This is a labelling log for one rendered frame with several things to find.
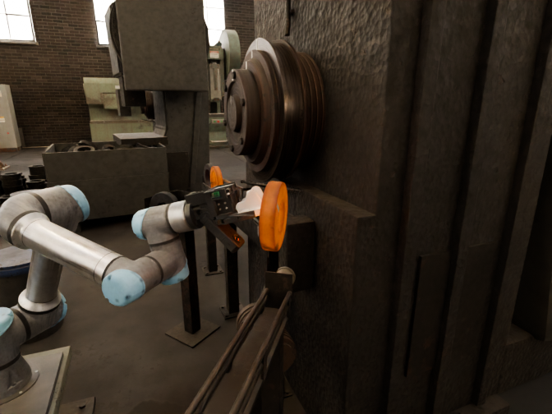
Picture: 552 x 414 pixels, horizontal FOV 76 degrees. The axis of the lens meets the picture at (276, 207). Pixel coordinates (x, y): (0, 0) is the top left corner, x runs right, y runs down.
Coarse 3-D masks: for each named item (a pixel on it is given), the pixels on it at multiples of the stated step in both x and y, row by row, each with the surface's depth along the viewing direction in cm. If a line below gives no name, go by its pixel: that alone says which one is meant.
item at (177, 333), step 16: (176, 192) 181; (192, 240) 171; (192, 256) 173; (192, 272) 174; (192, 288) 176; (192, 304) 178; (192, 320) 180; (176, 336) 180; (192, 336) 180; (208, 336) 181
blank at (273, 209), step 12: (264, 192) 74; (276, 192) 74; (264, 204) 73; (276, 204) 73; (264, 216) 72; (276, 216) 74; (264, 228) 73; (276, 228) 75; (264, 240) 74; (276, 240) 76
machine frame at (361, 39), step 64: (256, 0) 153; (320, 0) 105; (384, 0) 80; (448, 0) 83; (512, 0) 90; (320, 64) 109; (384, 64) 82; (448, 64) 88; (512, 64) 95; (384, 128) 86; (448, 128) 93; (512, 128) 102; (320, 192) 114; (384, 192) 91; (448, 192) 99; (512, 192) 109; (256, 256) 174; (320, 256) 111; (384, 256) 97; (448, 256) 105; (512, 256) 113; (320, 320) 115; (384, 320) 103; (448, 320) 110; (320, 384) 121; (384, 384) 110; (448, 384) 124
